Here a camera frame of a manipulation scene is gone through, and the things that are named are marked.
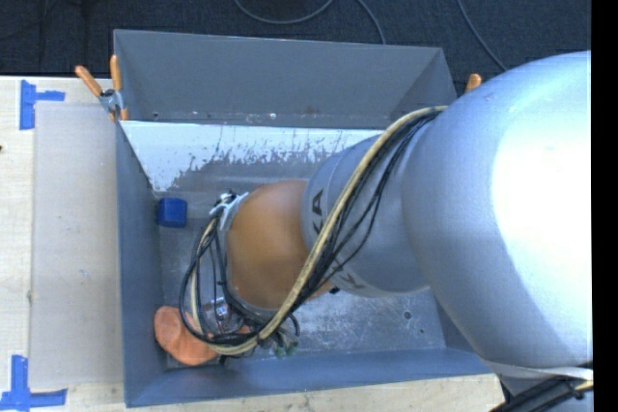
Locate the orange rounded soft object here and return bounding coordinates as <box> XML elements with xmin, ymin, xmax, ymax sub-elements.
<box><xmin>153</xmin><ymin>305</ymin><xmax>253</xmax><ymax>368</ymax></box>

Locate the blue cube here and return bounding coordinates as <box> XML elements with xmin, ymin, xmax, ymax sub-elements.
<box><xmin>156</xmin><ymin>197</ymin><xmax>189</xmax><ymax>229</ymax></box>

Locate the pale wood flat board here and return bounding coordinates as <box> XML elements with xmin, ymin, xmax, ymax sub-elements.
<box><xmin>27</xmin><ymin>102</ymin><xmax>123</xmax><ymax>391</ymax></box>

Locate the grey metal bin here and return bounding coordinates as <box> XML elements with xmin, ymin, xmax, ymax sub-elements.
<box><xmin>111</xmin><ymin>28</ymin><xmax>494</xmax><ymax>409</ymax></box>

